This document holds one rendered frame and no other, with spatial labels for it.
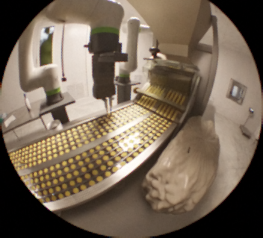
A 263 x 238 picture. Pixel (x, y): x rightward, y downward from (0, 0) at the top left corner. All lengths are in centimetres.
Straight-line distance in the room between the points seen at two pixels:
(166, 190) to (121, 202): 18
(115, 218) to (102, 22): 53
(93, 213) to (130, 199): 13
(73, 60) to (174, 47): 237
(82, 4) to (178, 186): 39
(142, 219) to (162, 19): 68
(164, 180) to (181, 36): 43
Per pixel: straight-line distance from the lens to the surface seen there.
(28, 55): 62
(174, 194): 18
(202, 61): 62
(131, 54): 75
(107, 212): 33
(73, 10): 24
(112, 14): 28
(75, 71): 254
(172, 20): 40
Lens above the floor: 113
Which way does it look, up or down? 28 degrees down
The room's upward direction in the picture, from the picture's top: 4 degrees clockwise
